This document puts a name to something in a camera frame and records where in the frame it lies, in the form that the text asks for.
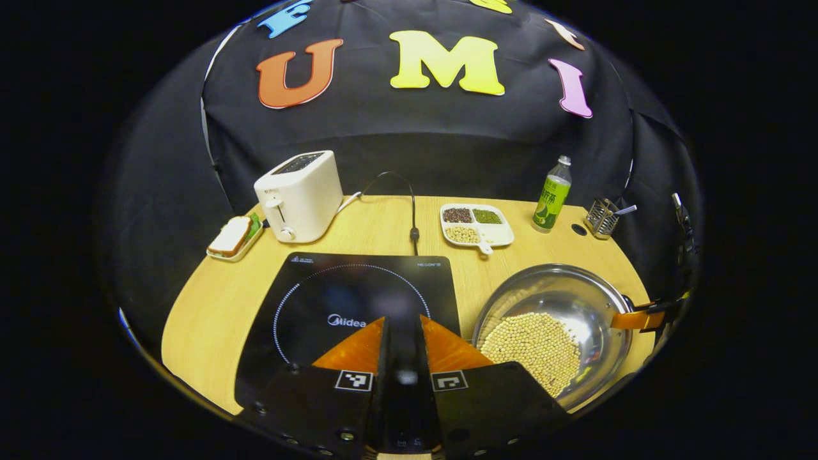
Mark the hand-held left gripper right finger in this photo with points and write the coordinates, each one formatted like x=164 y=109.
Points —
x=415 y=383

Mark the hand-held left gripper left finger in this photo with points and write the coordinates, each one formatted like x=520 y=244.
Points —
x=393 y=383

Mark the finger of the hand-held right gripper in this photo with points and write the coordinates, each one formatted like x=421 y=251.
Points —
x=639 y=319

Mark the stainless steel pot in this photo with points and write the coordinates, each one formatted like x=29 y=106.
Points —
x=575 y=294

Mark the black induction cooktop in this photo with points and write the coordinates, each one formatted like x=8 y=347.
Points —
x=358 y=287

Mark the pile of soybeans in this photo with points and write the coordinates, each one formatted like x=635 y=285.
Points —
x=530 y=348

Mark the silver utensil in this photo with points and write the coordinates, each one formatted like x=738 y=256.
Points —
x=626 y=209

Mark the green label drink bottle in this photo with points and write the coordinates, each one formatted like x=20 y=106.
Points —
x=551 y=198

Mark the small heap of yellow beans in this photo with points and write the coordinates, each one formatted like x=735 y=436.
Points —
x=462 y=234

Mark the white divided dish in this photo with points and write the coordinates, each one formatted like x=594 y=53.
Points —
x=495 y=236

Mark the heap of dark red beans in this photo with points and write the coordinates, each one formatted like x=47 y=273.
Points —
x=457 y=215

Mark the heap of green mung beans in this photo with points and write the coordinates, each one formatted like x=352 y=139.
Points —
x=487 y=216

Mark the pale rectangular plate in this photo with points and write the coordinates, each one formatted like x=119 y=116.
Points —
x=246 y=250

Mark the white toaster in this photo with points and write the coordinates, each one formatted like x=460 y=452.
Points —
x=307 y=198

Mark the sandwich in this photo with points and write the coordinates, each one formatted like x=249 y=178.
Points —
x=231 y=235

